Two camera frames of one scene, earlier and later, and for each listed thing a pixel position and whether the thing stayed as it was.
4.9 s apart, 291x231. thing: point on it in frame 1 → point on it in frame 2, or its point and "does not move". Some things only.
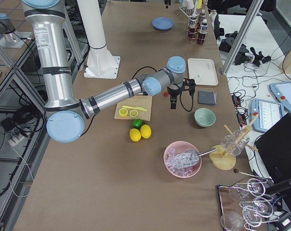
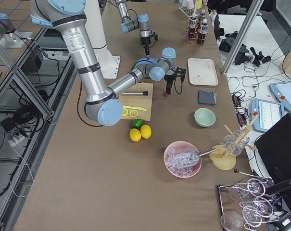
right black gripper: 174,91 → 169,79
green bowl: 204,117 does not move
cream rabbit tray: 203,71 does not move
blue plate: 162,23 → 142,64
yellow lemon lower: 135,134 does not move
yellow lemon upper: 145,131 does not move
